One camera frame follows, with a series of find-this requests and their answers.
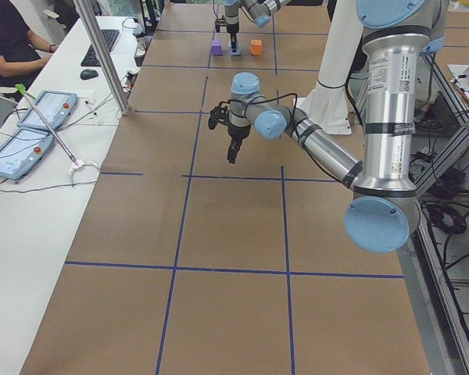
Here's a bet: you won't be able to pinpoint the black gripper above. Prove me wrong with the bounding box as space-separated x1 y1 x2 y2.
207 99 251 164
214 16 239 52

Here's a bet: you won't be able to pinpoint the light blue foam block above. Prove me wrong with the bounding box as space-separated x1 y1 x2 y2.
227 41 241 55

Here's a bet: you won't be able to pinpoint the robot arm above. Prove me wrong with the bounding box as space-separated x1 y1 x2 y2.
213 0 291 55
208 1 448 253

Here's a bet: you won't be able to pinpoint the purple foam block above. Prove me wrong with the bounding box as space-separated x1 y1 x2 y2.
211 40 224 56

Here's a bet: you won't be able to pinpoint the orange foam block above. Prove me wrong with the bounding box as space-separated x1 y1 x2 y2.
250 39 263 56

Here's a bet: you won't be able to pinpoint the metal cup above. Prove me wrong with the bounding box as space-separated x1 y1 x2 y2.
135 37 147 56

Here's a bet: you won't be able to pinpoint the black computer keyboard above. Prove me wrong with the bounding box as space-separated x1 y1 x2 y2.
80 29 120 67

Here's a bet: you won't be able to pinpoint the black computer mouse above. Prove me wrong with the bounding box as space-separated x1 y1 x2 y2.
80 69 98 80

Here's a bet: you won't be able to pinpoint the upper teach pendant tablet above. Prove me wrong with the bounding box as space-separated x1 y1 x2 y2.
17 90 78 130

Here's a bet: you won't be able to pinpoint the teach pendant tablet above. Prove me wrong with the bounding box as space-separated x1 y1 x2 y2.
17 90 78 130
0 127 54 180

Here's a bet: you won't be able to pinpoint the white side table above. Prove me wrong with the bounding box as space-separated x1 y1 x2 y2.
0 23 121 374

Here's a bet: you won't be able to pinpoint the metal reacher grabber stick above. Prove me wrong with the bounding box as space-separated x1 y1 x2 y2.
0 84 100 180

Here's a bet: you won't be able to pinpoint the lower teach pendant tablet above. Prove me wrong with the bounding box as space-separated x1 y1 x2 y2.
0 127 54 180

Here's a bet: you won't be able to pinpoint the seated person in black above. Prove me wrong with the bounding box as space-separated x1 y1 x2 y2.
0 0 59 88

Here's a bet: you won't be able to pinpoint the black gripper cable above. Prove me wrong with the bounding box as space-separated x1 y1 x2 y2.
218 91 299 134

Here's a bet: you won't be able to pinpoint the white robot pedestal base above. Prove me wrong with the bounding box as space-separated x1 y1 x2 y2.
297 0 363 135

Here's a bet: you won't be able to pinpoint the aluminium frame post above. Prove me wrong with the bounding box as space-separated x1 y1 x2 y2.
73 0 130 116

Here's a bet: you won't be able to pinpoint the coiled black floor cables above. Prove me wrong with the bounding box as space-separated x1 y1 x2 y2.
425 202 469 236

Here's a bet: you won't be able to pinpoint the aluminium frame rail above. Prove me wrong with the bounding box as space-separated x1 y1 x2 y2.
399 55 469 374

